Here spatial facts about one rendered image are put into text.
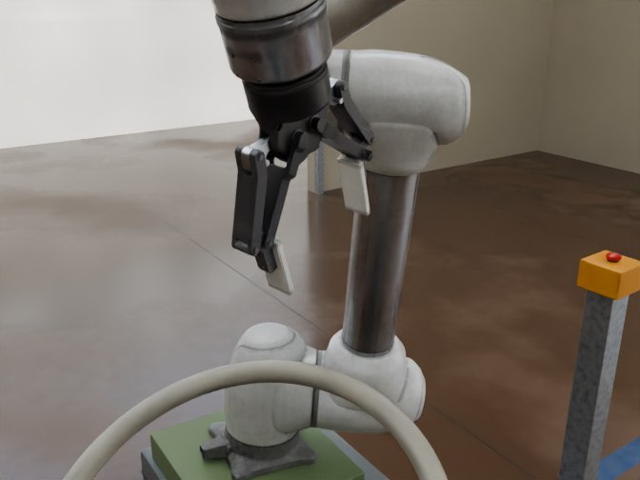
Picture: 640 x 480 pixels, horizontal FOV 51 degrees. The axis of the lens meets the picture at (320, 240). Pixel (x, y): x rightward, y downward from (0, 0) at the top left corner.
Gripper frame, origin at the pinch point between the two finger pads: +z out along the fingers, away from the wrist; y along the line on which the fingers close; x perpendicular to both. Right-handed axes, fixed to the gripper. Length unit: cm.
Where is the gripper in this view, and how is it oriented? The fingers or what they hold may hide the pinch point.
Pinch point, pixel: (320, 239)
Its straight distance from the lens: 71.0
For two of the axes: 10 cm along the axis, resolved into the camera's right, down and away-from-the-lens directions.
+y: -6.0, 6.0, -5.4
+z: 1.6, 7.4, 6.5
